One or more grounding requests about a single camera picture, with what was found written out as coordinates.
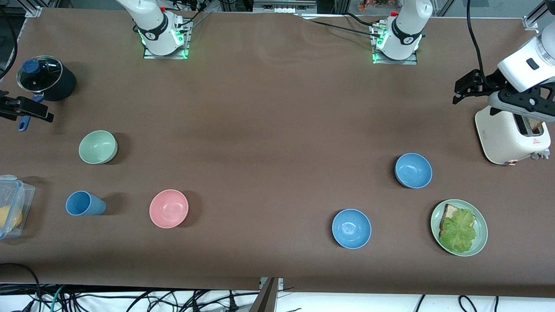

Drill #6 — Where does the light green bowl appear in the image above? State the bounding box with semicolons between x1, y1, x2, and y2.
78;130;118;165

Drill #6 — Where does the blue bowl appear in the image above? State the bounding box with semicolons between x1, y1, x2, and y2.
395;153;433;189
332;208;372;250

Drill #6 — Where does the pink bowl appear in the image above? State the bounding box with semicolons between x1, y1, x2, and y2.
149;189;189;229

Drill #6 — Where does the cream white toaster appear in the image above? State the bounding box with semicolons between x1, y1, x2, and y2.
475;106;552;166

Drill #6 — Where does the clear plastic container blue lid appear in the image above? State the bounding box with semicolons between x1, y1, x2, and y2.
0;175;36;240

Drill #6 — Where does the blue cup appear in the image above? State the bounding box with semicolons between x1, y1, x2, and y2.
65;191;107;216

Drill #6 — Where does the yellow lemon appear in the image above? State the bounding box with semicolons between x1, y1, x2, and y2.
0;206;23;230

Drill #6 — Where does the bread slice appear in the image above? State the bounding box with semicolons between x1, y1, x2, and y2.
439;204;477;237

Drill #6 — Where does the green lettuce leaf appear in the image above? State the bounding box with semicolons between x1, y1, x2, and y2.
439;209;478;254

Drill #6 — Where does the light green plate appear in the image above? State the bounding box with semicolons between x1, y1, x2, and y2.
430;199;489;257

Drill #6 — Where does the grey power strip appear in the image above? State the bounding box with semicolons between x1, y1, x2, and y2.
253;0;318;14

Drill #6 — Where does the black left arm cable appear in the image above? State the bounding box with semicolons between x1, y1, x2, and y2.
466;0;499;87

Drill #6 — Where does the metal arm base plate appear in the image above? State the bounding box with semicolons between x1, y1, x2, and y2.
143;40;189;60
372;24;419;65

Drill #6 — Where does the black hanging cable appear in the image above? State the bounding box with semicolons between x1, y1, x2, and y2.
0;9;20;81

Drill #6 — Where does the black base cable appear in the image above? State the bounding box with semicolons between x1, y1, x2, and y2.
344;12;378;29
309;19;382;39
171;0;214;33

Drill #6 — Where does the black floor cable loop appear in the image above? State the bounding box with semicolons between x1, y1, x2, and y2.
0;263;45;312

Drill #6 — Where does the teal floor cable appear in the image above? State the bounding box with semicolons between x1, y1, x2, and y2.
50;285;67;312

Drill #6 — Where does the metal table edge bracket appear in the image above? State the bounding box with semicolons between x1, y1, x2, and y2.
249;277;285;312

